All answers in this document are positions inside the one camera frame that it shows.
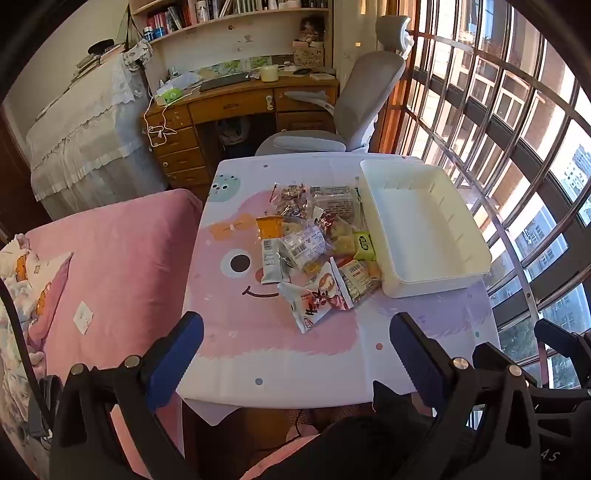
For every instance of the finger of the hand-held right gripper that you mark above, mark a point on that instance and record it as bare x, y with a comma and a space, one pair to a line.
501, 357
563, 336

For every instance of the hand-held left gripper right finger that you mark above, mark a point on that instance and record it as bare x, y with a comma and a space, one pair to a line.
415, 360

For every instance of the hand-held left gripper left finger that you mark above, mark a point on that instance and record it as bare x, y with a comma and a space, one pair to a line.
178, 357

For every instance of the orange cracker packet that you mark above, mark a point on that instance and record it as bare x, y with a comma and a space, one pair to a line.
358, 277

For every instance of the red and white bowl-print packet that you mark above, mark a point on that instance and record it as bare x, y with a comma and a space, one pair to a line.
330, 288

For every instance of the white packet with red lettering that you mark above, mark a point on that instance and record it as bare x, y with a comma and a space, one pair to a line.
309, 307

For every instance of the green snack packet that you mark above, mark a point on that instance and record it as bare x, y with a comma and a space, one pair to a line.
364, 245

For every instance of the pale yellow cracker packet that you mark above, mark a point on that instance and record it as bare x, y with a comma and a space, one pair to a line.
344, 245
342, 228

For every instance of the orange and white snack packet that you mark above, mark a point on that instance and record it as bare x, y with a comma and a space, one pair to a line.
271, 258

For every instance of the white plastic storage bin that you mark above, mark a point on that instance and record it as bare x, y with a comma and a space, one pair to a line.
415, 221

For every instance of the clear barcode snack packet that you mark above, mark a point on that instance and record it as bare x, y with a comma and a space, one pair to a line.
304, 247

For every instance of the red foil candy packet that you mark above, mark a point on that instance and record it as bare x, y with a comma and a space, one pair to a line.
328, 220

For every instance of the round cake packet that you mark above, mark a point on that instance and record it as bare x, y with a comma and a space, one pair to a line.
293, 227

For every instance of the cartoon printed tablecloth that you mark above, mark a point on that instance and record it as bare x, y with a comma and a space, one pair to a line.
240, 332

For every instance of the white paper card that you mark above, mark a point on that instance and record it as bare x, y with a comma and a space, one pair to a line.
84, 317

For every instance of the pink bed blanket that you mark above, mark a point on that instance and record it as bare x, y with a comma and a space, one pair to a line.
129, 258

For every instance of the cartoon print quilt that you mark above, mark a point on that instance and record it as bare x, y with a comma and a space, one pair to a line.
27, 272

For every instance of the metal window grille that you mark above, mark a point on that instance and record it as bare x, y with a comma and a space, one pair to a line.
508, 115

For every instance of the trash bin with bag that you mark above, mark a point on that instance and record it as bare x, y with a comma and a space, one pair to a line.
233, 131

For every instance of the white lace cover cloth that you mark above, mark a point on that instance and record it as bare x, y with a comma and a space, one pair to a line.
87, 138

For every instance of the wooden desk with drawers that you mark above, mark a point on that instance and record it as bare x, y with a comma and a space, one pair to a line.
221, 106

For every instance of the green tissue packet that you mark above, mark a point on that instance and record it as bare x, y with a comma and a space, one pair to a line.
168, 96

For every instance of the grey office chair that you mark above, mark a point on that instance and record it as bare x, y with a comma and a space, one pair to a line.
369, 92

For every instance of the black keyboard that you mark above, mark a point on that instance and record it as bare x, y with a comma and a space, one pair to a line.
226, 81

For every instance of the cream mug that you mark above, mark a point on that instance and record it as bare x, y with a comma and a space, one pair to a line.
270, 74

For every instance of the floral cloth bag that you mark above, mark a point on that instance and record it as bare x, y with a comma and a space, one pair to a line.
137, 53

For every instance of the printed wooden box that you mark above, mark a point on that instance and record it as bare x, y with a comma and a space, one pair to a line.
308, 57

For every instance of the wooden bookshelf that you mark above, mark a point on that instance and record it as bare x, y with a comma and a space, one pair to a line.
231, 34

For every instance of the doll figure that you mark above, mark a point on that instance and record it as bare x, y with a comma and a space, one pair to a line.
311, 30

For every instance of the row of books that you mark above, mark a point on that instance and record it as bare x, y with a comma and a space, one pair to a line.
203, 11

